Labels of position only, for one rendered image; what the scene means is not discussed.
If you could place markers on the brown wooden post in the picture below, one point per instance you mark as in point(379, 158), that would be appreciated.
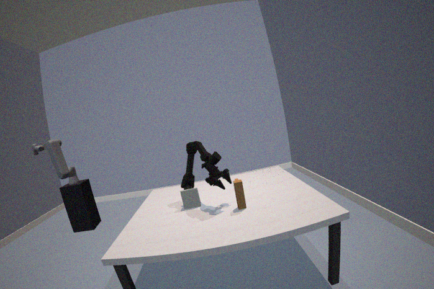
point(239, 193)

